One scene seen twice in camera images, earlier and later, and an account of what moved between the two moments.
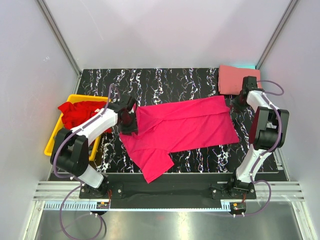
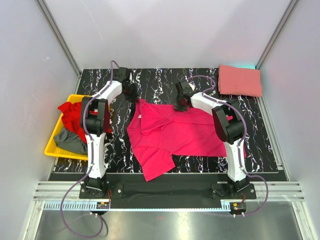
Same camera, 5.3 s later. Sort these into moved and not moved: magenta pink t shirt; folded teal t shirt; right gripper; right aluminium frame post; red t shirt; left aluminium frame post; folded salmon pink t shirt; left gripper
Moved: magenta pink t shirt; right gripper; left gripper
Not moved: folded salmon pink t shirt; red t shirt; left aluminium frame post; right aluminium frame post; folded teal t shirt
